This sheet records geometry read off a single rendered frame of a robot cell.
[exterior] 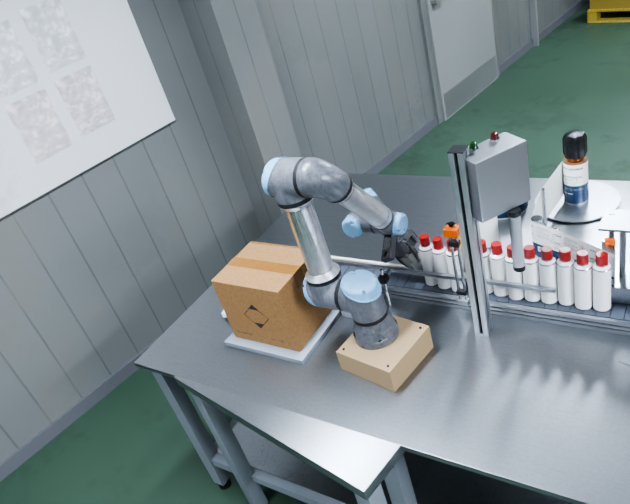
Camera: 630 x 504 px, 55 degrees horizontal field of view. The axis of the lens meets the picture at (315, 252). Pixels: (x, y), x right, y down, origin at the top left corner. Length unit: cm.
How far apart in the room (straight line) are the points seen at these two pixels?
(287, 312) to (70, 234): 170
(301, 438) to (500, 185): 94
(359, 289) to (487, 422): 52
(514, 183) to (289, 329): 87
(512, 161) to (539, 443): 76
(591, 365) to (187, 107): 265
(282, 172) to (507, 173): 62
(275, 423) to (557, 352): 89
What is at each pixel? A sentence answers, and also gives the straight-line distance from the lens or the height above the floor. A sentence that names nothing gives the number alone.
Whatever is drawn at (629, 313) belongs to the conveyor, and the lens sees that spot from 206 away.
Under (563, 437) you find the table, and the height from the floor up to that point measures 83.
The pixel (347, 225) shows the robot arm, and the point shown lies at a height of 121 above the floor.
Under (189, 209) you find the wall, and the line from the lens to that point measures 379.
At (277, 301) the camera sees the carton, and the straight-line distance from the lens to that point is 200.
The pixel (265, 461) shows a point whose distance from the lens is 271.
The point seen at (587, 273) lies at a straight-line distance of 197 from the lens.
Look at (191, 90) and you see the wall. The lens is 374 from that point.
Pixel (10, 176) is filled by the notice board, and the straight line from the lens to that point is 325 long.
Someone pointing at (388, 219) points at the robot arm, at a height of 124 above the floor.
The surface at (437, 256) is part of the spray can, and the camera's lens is 210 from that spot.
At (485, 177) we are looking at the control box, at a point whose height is 142.
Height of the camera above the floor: 223
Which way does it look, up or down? 32 degrees down
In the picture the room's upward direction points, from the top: 17 degrees counter-clockwise
